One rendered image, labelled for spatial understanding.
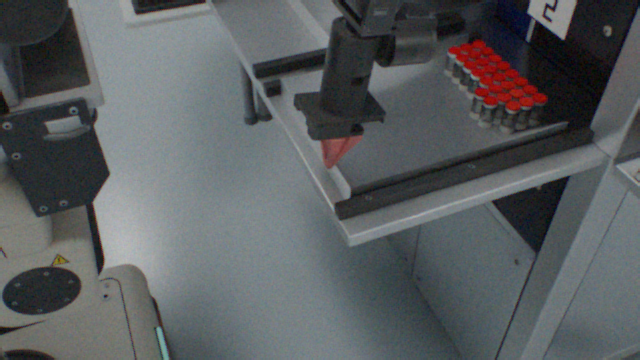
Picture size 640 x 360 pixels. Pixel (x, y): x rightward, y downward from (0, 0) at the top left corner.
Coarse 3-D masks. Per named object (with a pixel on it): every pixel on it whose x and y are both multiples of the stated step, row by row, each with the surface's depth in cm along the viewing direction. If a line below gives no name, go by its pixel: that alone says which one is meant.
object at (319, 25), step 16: (288, 0) 118; (304, 0) 119; (320, 0) 119; (416, 0) 118; (432, 0) 118; (448, 0) 118; (464, 0) 118; (496, 0) 112; (304, 16) 112; (320, 16) 114; (336, 16) 114; (448, 16) 110; (464, 16) 112; (480, 16) 113; (320, 32) 106
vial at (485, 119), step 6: (486, 96) 89; (492, 96) 89; (486, 102) 88; (492, 102) 88; (480, 108) 89; (486, 108) 88; (492, 108) 88; (480, 114) 90; (486, 114) 89; (492, 114) 89; (480, 120) 90; (486, 120) 89; (492, 120) 90; (480, 126) 91; (486, 126) 90
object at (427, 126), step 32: (288, 96) 92; (384, 96) 96; (416, 96) 96; (448, 96) 96; (384, 128) 91; (416, 128) 91; (448, 128) 91; (480, 128) 91; (544, 128) 85; (352, 160) 86; (384, 160) 86; (416, 160) 86; (448, 160) 81; (352, 192) 78
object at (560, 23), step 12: (540, 0) 90; (552, 0) 88; (564, 0) 86; (528, 12) 93; (540, 12) 91; (552, 12) 88; (564, 12) 86; (552, 24) 89; (564, 24) 87; (564, 36) 88
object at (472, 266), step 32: (448, 224) 138; (480, 224) 125; (416, 256) 161; (448, 256) 143; (480, 256) 128; (512, 256) 117; (608, 256) 107; (448, 288) 148; (480, 288) 132; (512, 288) 120; (608, 288) 118; (448, 320) 153; (480, 320) 136; (576, 320) 122; (608, 320) 130; (480, 352) 141; (576, 352) 135; (608, 352) 144
